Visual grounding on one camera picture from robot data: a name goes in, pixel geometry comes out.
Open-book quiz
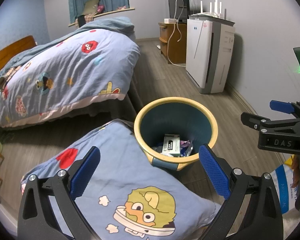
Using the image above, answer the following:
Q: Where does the black television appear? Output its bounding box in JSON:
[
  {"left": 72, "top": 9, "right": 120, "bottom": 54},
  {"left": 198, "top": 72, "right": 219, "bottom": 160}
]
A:
[{"left": 168, "top": 0, "right": 190, "bottom": 23}]

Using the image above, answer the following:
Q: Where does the green stuffed cushion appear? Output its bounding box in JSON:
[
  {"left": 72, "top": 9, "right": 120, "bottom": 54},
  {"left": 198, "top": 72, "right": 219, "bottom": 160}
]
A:
[{"left": 82, "top": 0, "right": 100, "bottom": 15}]

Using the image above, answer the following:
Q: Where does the blue cartoon quilt on bed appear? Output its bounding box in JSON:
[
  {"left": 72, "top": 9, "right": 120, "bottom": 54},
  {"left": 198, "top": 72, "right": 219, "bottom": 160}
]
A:
[{"left": 0, "top": 17, "right": 140, "bottom": 128}]

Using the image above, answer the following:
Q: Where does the green white box in bin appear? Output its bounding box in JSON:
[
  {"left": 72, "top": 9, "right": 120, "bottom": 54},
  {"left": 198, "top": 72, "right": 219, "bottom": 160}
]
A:
[{"left": 161, "top": 134, "right": 180, "bottom": 157}]

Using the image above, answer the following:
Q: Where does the yellow teal trash bin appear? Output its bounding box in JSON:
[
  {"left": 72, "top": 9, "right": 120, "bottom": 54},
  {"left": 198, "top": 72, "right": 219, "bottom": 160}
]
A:
[{"left": 134, "top": 97, "right": 218, "bottom": 171}]

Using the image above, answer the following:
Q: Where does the blue cartoon pillow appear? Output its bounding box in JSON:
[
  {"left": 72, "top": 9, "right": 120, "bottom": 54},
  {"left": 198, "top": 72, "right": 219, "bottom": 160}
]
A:
[{"left": 30, "top": 120, "right": 220, "bottom": 239}]

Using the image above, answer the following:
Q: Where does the wooden bed headboard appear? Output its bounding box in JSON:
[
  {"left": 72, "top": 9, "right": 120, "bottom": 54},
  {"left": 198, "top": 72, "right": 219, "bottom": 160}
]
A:
[{"left": 0, "top": 35, "right": 36, "bottom": 70}]

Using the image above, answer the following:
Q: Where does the white charging cable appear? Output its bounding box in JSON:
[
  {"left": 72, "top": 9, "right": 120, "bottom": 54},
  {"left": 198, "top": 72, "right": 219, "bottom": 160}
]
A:
[{"left": 166, "top": 0, "right": 187, "bottom": 68}]

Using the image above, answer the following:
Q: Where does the pink purple snack wrapper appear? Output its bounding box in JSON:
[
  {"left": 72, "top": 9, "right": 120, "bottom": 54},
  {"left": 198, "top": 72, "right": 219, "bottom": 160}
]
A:
[{"left": 180, "top": 140, "right": 192, "bottom": 149}]

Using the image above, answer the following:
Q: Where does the white air purifier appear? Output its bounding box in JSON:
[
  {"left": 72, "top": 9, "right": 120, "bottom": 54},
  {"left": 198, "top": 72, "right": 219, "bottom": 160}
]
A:
[{"left": 186, "top": 14, "right": 235, "bottom": 94}]

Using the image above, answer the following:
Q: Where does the strawberry printed bag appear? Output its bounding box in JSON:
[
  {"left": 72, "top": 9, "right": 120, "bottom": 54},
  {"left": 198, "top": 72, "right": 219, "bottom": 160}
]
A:
[{"left": 271, "top": 155, "right": 300, "bottom": 214}]

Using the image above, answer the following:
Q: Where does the white router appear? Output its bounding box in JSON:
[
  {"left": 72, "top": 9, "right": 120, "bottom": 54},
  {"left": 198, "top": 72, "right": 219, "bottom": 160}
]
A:
[{"left": 191, "top": 0, "right": 226, "bottom": 20}]

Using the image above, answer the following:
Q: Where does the wooden tv cabinet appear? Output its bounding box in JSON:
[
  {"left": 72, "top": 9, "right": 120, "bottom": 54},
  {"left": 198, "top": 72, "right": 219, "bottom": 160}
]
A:
[{"left": 158, "top": 22, "right": 187, "bottom": 64}]

